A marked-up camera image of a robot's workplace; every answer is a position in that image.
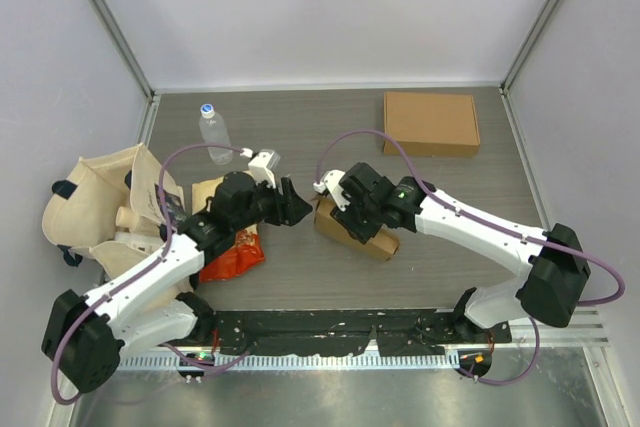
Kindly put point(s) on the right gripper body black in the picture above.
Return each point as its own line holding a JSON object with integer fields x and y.
{"x": 359, "y": 219}

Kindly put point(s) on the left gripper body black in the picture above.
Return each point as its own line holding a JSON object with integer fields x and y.
{"x": 266, "y": 204}

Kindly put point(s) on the large brown cardboard box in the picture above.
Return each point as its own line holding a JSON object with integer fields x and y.
{"x": 431, "y": 125}

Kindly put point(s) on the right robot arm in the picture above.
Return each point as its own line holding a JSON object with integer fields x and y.
{"x": 548, "y": 274}

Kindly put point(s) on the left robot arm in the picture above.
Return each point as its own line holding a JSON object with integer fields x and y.
{"x": 87, "y": 335}

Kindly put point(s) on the cassava chips bag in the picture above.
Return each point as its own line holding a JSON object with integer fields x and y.
{"x": 245, "y": 254}

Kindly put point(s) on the clear plastic water bottle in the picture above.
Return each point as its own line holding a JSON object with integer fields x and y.
{"x": 214, "y": 131}

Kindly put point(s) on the beige bottle in tote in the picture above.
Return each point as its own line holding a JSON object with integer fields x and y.
{"x": 126, "y": 218}

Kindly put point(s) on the beige canvas tote bag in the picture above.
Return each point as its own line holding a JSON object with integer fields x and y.
{"x": 80, "y": 216}

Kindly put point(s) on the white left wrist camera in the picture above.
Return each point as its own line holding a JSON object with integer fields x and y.
{"x": 261, "y": 164}

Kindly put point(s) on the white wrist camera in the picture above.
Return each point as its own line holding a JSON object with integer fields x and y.
{"x": 261, "y": 164}
{"x": 329, "y": 185}

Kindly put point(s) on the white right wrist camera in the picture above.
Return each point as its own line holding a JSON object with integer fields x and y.
{"x": 329, "y": 185}

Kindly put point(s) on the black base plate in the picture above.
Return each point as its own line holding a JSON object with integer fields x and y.
{"x": 339, "y": 333}

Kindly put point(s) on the slotted cable duct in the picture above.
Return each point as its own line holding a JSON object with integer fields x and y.
{"x": 370, "y": 360}

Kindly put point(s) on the left aluminium frame post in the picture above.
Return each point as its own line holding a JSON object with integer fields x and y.
{"x": 110, "y": 24}

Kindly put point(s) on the aluminium frame post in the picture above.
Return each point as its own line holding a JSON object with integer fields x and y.
{"x": 534, "y": 34}
{"x": 110, "y": 24}

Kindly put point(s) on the right aluminium frame post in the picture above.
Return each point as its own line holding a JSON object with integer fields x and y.
{"x": 534, "y": 34}

